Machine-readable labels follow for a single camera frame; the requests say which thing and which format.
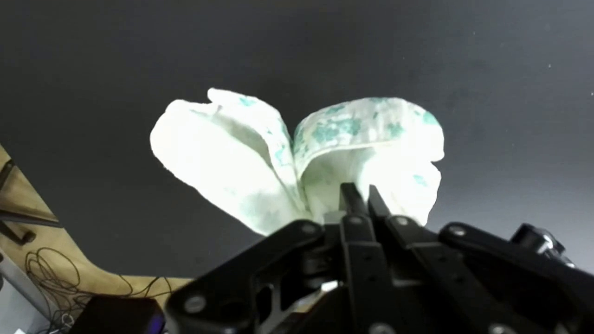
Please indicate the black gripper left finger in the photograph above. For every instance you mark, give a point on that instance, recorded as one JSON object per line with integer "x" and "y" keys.
{"x": 290, "y": 272}

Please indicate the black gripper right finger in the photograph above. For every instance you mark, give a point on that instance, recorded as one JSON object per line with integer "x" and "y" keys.
{"x": 457, "y": 280}

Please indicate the white cloth with green stains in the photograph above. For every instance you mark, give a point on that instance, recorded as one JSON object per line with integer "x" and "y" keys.
{"x": 247, "y": 165}

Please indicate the black device with purple edge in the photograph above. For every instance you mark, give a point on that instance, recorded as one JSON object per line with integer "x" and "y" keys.
{"x": 117, "y": 317}

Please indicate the grey metal box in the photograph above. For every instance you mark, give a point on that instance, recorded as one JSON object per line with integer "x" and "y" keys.
{"x": 19, "y": 304}

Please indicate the small black metal tool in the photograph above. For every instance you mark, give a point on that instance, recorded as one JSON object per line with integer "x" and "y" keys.
{"x": 17, "y": 233}

